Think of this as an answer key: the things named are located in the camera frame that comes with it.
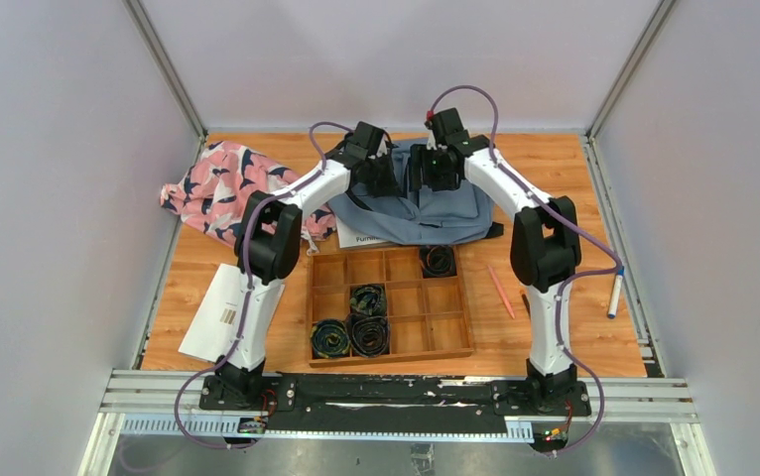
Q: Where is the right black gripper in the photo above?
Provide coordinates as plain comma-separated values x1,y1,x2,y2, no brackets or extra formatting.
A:
409,144,457,192

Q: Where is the blue grey backpack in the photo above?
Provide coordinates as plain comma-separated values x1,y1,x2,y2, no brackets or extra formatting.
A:
327,138,505,246

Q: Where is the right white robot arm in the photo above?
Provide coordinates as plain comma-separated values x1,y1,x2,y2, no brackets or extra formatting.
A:
410,108,581,415

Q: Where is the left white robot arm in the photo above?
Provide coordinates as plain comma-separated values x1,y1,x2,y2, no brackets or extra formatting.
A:
213,121,392,410

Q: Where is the white furniture book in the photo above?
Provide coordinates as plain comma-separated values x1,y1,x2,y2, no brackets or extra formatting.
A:
336,218,392,250

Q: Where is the rolled black belt top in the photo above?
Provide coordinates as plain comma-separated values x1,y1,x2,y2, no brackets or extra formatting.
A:
419,245,457,279

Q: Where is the pink pen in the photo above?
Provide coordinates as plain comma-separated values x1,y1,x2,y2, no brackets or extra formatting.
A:
486,265,516,319

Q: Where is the rolled green belt middle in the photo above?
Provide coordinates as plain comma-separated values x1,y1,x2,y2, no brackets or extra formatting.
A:
349,284,388,316

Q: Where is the wooden compartment tray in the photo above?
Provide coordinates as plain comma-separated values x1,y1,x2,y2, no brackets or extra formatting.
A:
307,246,474,368

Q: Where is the dark red pen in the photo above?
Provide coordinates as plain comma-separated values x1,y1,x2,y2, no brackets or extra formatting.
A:
520,292,531,318

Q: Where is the pink patterned cloth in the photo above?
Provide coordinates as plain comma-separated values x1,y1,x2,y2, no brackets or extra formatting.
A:
159,141,299,247

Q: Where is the rolled dark belt bottom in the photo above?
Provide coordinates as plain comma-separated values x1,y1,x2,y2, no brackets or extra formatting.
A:
345,313,391,358

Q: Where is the rolled green belt bottom-left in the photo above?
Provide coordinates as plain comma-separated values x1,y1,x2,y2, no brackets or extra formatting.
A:
310,319,351,359

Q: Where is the white blue marker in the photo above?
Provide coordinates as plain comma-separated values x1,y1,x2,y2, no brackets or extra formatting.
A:
607,267,625,319

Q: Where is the white paper booklet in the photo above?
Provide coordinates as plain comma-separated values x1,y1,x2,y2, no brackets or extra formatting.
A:
179,264,254,363

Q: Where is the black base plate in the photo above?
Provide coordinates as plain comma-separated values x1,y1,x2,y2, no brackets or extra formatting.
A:
198,373,591,435

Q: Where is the aluminium rail frame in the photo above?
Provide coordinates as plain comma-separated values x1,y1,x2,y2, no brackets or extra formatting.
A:
95,370,715,475

